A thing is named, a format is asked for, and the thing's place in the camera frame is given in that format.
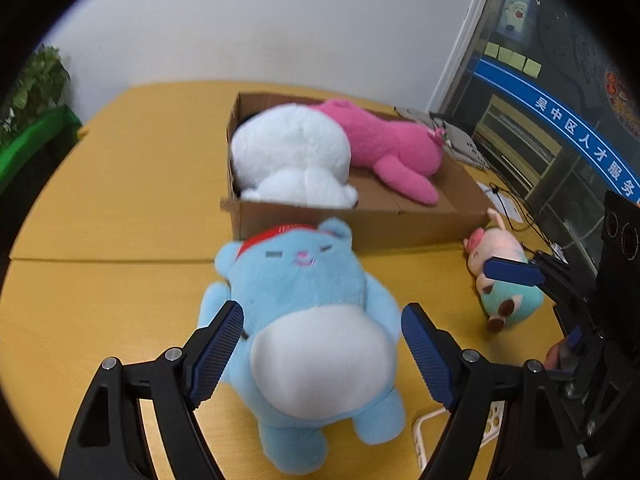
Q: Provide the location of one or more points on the round red door sticker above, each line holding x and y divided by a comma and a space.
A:
622, 100

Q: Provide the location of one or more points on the white paper card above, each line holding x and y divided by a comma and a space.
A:
506, 205

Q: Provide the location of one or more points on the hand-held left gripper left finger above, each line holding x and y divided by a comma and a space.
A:
215, 355

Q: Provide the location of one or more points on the pink and teal plush pig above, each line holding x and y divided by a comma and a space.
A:
500, 245

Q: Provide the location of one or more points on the person's right hand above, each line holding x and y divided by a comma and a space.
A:
552, 357

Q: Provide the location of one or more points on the grey cloth bag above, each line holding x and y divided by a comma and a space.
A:
465, 142

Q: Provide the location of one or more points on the white plush toy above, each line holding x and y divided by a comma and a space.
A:
290, 145

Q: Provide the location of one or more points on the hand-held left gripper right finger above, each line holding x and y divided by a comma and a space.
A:
425, 355

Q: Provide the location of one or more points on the blue plush bear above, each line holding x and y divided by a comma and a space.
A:
310, 300

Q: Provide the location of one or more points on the large green potted plant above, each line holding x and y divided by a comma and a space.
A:
37, 85

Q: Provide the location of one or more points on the blue door banner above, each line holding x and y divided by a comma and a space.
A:
550, 110

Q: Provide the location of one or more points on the brown cardboard box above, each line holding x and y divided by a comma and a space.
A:
390, 230

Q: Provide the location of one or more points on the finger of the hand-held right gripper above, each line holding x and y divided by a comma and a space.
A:
515, 271
557, 266

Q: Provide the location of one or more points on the cartoon poster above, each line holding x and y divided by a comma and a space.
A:
516, 14

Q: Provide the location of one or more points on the yellow sticky note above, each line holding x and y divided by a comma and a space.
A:
504, 55
532, 67
491, 50
517, 59

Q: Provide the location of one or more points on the pink plush toy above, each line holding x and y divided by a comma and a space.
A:
390, 140

